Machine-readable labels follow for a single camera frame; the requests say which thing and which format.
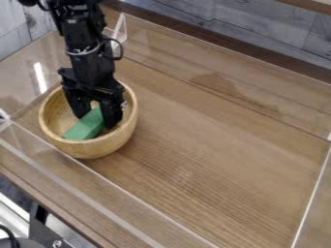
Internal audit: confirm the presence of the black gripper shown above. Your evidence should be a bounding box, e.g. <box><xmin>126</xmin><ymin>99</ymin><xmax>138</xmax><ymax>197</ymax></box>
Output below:
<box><xmin>59</xmin><ymin>47</ymin><xmax>124</xmax><ymax>129</ymax></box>

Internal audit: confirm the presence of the green rectangular stick block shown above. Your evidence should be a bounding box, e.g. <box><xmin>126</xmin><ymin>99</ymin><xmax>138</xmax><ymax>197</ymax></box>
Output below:
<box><xmin>62</xmin><ymin>108</ymin><xmax>104</xmax><ymax>140</ymax></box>

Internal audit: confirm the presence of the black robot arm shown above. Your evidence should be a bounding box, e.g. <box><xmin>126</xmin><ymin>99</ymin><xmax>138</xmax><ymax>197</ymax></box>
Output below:
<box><xmin>17</xmin><ymin>0</ymin><xmax>124</xmax><ymax>129</ymax></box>

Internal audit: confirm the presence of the wooden bowl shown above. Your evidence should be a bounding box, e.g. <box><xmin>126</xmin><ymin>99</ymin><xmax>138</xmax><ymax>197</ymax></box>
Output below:
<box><xmin>39</xmin><ymin>85</ymin><xmax>139</xmax><ymax>159</ymax></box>

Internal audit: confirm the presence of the clear acrylic corner bracket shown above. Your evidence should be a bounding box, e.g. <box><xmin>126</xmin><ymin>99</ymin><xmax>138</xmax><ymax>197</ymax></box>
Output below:
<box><xmin>103</xmin><ymin>14</ymin><xmax>127</xmax><ymax>49</ymax></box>

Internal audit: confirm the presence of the clear acrylic tray wall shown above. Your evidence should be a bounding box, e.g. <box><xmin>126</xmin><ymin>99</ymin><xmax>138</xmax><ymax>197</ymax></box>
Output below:
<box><xmin>0</xmin><ymin>17</ymin><xmax>331</xmax><ymax>248</ymax></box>

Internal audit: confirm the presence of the black table leg bracket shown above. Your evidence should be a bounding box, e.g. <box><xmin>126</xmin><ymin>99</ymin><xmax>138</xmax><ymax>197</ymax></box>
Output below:
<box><xmin>28</xmin><ymin>203</ymin><xmax>74</xmax><ymax>248</ymax></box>

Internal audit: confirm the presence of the black cable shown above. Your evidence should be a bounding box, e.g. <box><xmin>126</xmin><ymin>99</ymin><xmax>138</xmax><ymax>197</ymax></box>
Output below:
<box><xmin>0</xmin><ymin>224</ymin><xmax>21</xmax><ymax>248</ymax></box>

